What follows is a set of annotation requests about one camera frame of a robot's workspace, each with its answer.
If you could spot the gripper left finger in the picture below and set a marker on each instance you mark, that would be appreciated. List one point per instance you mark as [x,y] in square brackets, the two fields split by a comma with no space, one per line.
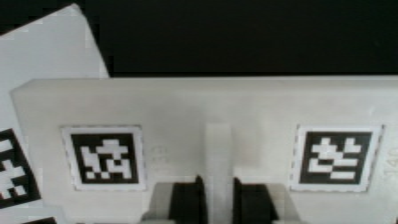
[187,210]

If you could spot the white flat marker plate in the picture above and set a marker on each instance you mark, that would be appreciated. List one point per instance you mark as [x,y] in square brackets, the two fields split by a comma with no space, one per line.
[48,55]

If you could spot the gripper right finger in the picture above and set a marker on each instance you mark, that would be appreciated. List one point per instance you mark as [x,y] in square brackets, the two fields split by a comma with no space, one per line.
[252,205]

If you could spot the white small door panel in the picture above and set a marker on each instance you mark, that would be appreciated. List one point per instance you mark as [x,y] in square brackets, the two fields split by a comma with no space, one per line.
[293,132]

